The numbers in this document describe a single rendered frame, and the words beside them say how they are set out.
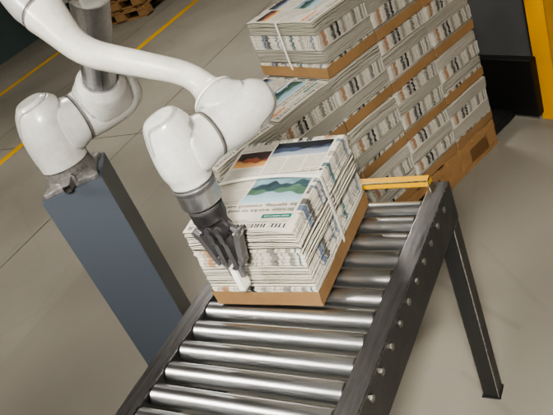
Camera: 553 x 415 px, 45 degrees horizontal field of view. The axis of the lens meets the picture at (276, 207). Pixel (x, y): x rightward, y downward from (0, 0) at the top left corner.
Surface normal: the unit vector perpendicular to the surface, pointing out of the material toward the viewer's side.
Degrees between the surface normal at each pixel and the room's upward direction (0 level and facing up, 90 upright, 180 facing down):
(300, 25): 90
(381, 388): 90
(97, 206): 90
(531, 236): 0
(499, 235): 0
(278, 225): 5
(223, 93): 29
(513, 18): 90
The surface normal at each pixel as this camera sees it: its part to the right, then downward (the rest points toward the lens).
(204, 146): 0.61, 0.13
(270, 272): -0.37, 0.61
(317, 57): -0.67, 0.59
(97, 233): 0.18, 0.48
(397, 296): -0.34, -0.79
